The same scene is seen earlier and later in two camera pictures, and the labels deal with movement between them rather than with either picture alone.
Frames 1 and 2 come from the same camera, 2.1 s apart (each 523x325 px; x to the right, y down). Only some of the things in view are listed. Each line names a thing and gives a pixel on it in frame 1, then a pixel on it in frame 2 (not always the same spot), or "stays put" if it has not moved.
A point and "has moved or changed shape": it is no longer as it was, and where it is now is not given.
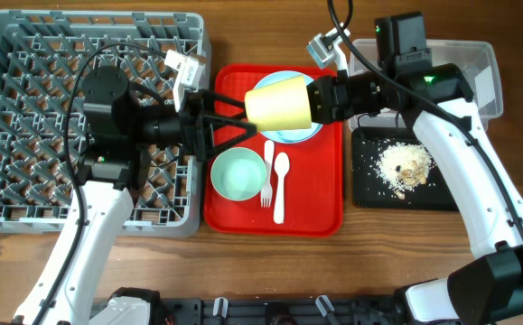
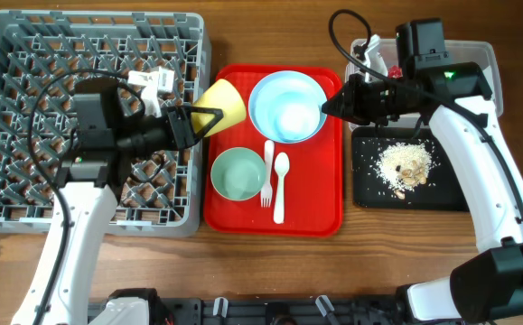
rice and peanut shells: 403,167 stays put
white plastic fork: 266,191 stays put
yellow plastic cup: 281,106 has moved or changed shape
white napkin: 322,48 -> 374,62
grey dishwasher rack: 22,178 stays put
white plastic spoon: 281,166 stays put
